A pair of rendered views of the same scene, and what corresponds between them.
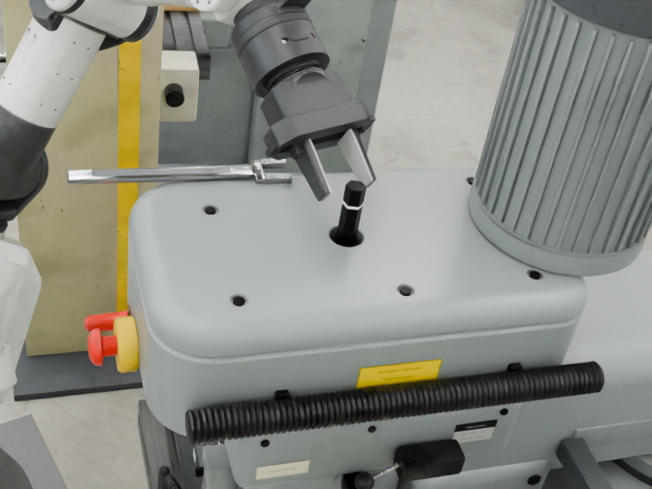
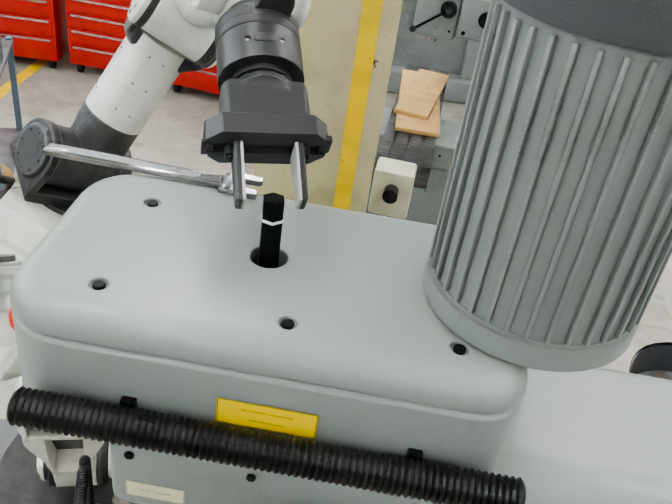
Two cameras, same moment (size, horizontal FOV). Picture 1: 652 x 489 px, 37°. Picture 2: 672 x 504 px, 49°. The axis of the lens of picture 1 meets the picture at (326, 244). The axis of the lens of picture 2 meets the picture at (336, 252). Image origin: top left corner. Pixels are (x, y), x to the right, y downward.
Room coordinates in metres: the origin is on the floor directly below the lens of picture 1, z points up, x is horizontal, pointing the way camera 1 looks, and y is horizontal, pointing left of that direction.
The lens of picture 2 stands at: (0.33, -0.31, 2.30)
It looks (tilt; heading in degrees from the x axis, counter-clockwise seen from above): 34 degrees down; 24
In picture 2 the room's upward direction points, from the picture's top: 9 degrees clockwise
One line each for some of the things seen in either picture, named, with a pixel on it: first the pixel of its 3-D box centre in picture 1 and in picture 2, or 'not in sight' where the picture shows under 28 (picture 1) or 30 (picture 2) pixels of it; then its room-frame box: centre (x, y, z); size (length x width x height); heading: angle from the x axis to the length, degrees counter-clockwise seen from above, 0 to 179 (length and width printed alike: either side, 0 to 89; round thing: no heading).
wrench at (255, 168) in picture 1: (180, 173); (152, 168); (0.89, 0.17, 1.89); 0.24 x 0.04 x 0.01; 111
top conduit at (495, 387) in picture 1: (405, 397); (266, 448); (0.71, -0.11, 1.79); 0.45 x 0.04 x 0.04; 112
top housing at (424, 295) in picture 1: (348, 290); (277, 322); (0.84, -0.03, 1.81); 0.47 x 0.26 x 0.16; 112
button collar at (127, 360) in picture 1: (125, 343); not in sight; (0.75, 0.19, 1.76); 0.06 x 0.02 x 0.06; 22
